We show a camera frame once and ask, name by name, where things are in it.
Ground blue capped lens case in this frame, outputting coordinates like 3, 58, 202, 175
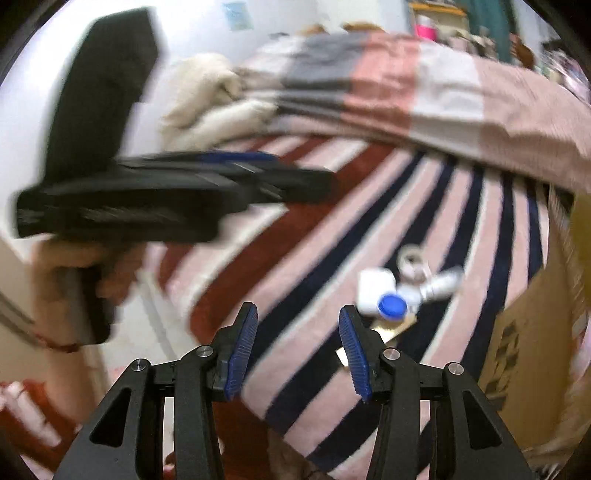
377, 285, 423, 325

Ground blue wall paper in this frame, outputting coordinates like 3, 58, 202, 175
222, 2, 251, 31

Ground green curtain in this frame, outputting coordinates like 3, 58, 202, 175
468, 0, 519, 64

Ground cardboard box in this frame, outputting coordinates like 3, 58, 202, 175
477, 184, 591, 464

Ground cream crumpled cloth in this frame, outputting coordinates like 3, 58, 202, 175
158, 52, 279, 151

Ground red striped cloth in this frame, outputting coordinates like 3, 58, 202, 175
0, 377, 95, 480

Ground striped bed sheet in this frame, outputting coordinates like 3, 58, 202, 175
147, 133, 575, 474

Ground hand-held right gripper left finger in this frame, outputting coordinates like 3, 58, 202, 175
54, 302, 259, 480

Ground yellow paper card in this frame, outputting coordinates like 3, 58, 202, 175
336, 315, 417, 366

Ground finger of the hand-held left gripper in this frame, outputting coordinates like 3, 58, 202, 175
113, 150, 281, 177
198, 167, 334, 206

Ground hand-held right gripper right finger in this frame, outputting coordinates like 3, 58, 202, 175
338, 305, 540, 480

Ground pink grey patchwork quilt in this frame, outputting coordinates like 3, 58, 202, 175
235, 28, 591, 197

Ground white square box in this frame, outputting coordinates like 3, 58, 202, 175
357, 269, 399, 315

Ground white plastic bottle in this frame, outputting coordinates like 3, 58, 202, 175
418, 265, 465, 302

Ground clear tape roll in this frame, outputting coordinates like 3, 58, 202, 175
396, 246, 431, 281

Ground person's left hand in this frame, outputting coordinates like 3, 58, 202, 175
31, 241, 147, 348

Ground person's left forearm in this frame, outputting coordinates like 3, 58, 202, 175
39, 344, 116, 428

